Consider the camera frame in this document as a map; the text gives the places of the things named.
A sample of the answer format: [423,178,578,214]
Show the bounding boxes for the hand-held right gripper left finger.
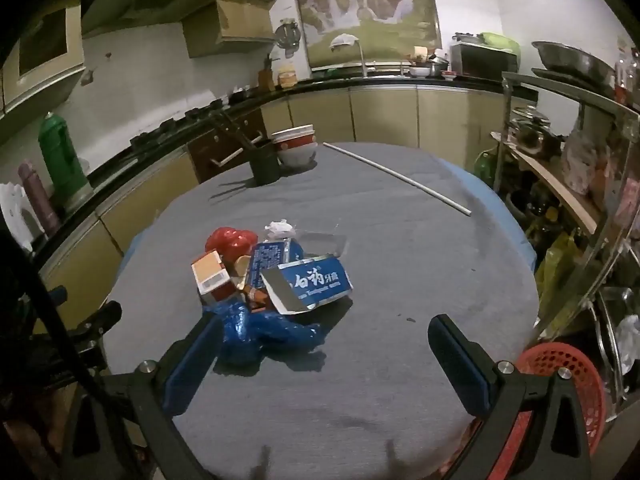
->
[62,312,223,480]

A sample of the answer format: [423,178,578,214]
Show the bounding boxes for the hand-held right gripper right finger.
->
[427,314,608,480]

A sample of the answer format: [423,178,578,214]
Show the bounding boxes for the blue plastic bag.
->
[202,300,322,367]

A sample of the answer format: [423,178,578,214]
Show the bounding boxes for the red plastic basket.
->
[487,342,607,480]

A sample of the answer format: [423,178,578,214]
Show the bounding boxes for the red orange wrapper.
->
[227,255,271,311]

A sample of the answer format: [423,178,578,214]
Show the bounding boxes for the orange white small box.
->
[190,250,232,295]

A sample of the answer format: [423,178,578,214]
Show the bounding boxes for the red plastic bag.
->
[205,227,258,266]

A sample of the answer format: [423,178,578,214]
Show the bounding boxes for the small blue carton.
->
[247,240,305,291]

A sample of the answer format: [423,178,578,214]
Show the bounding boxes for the blue toothpaste box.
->
[261,255,355,315]

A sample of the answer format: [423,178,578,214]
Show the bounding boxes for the white tissue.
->
[264,219,297,240]

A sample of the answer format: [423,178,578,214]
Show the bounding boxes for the clear plastic tray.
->
[292,230,348,258]

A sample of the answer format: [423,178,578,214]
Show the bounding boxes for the white plastic appliance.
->
[0,182,36,253]

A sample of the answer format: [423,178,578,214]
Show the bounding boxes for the pink thermos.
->
[17,161,61,238]

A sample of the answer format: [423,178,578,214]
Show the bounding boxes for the green thermos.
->
[38,112,93,206]

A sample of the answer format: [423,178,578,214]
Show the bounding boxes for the yellow plastic bag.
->
[535,232,583,311]

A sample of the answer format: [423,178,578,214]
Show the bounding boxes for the blue tablecloth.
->
[120,157,538,281]

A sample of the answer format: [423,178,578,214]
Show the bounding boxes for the white plastic bag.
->
[612,312,640,376]

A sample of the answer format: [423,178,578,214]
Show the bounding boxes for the white thin rod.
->
[322,142,472,217]

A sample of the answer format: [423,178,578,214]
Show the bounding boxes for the green bottle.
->
[472,147,506,188]

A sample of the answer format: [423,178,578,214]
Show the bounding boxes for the gas stove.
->
[127,97,236,148]

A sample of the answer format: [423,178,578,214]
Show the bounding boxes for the dark brown cabinet front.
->
[187,107,268,183]

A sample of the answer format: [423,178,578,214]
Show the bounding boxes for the black cup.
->
[249,141,282,186]

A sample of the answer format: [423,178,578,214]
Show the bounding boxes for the dark chopsticks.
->
[210,110,261,153]

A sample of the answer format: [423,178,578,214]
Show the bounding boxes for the white bowl with red band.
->
[276,141,319,168]

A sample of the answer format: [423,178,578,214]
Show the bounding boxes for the pink plastic bags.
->
[560,115,616,196]

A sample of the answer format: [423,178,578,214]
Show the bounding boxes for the metal pot with lid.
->
[510,105,563,158]

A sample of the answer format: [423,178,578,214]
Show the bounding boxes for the metal storage rack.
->
[492,67,640,426]

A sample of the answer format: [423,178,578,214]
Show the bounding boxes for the white red-rimmed bowl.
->
[271,125,317,144]

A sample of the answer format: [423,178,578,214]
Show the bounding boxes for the knife block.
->
[257,57,276,92]

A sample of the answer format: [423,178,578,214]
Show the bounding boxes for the pile of dishes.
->
[400,45,451,78]

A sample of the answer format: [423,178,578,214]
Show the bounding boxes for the microwave oven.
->
[450,42,521,81]

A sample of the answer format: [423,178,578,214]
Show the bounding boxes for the metal faucet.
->
[357,40,376,78]

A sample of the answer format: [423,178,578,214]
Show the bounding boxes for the metal basin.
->
[531,41,616,86]

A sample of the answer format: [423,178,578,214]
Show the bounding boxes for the green cloth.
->
[480,32,521,53]

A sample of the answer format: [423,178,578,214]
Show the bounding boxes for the hanging metal strainer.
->
[276,17,303,58]

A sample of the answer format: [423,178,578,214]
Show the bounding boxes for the group of sauce bottles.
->
[612,35,640,106]

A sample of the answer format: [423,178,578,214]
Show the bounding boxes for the glass door wall cabinet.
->
[0,0,86,116]

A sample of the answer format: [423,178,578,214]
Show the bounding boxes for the small beige wall cabinet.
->
[182,0,278,58]

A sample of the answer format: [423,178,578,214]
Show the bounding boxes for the waterfall wall poster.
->
[287,0,442,70]

